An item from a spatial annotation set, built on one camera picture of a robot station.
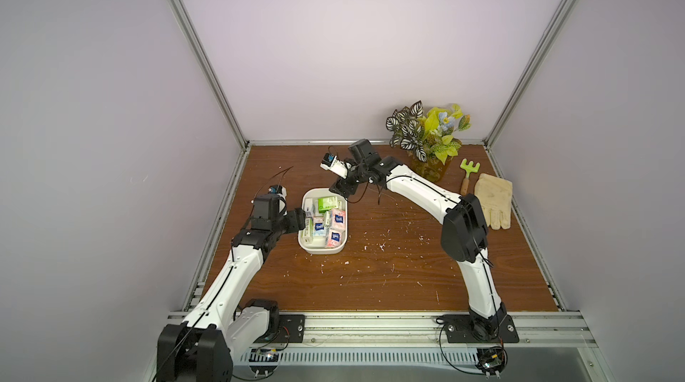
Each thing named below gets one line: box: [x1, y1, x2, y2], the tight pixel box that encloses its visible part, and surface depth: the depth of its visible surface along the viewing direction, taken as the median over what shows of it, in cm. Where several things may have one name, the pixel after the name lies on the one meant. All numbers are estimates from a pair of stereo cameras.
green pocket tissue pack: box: [317, 196, 339, 214], surface depth 96 cm
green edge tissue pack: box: [299, 216, 314, 245], surface depth 89 cm
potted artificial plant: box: [386, 99, 471, 183], surface depth 94 cm
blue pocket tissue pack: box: [313, 222, 327, 237], surface depth 92 cm
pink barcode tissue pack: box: [324, 227, 346, 249], surface depth 89 cm
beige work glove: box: [474, 173, 513, 231], surface depth 103 cm
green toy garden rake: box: [459, 157, 481, 196], surface depth 112 cm
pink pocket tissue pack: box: [330, 208, 347, 231], surface depth 90 cm
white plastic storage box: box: [297, 187, 348, 255], surface depth 91 cm
